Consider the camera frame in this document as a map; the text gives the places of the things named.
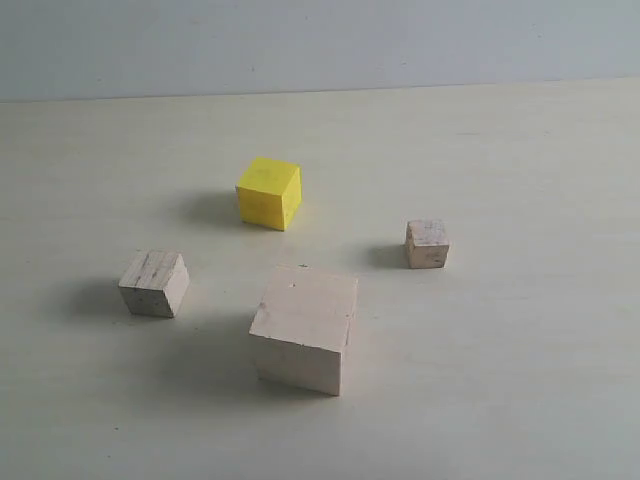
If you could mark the yellow cube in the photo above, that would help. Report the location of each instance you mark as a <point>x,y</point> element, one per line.
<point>269,193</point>

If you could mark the large pale wooden cube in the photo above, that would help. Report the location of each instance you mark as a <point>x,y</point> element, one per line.
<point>300,332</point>

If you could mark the small pale wooden cube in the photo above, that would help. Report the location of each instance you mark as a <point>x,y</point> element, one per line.
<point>427,244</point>

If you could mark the medium grey wooden cube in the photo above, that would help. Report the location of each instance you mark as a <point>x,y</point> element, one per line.
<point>154,284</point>

